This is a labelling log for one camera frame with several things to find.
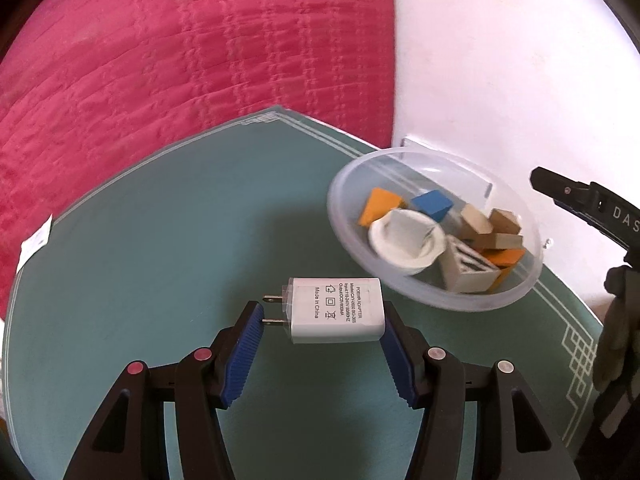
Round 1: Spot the clear plastic bowl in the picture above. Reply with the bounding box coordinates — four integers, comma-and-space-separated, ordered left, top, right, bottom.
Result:
328, 148, 542, 312

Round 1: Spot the red quilted cover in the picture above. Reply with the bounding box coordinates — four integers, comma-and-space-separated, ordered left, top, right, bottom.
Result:
1, 0, 395, 292

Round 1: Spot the plain wooden cube block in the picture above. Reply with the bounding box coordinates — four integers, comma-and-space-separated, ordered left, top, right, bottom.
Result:
489, 208, 522, 235

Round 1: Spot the white paper slip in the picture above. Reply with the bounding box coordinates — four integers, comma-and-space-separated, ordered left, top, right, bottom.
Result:
15, 214, 53, 273

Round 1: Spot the plain wooden triangle block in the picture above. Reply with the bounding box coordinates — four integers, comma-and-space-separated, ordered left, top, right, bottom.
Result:
459, 203, 494, 240

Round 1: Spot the orange cube block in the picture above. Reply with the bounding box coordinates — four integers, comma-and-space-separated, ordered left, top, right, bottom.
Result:
358, 188, 406, 228

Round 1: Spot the orange white striped block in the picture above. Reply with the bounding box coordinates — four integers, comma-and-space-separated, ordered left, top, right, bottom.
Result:
480, 248, 526, 292

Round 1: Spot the white ceramic plate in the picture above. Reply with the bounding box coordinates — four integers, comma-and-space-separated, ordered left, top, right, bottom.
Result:
368, 208, 446, 275

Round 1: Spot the white USB power adapter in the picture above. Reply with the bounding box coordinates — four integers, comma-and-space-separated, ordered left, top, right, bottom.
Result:
262, 278, 385, 344

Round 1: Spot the plain rectangular wooden block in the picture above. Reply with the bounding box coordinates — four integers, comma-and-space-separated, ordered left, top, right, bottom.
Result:
471, 232, 524, 250

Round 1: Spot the white zebra striped triangle block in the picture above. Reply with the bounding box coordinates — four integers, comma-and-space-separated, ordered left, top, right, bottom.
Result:
438, 235, 500, 294

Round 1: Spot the blue wedge block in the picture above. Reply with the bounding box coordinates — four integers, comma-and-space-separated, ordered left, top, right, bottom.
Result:
411, 190, 454, 222

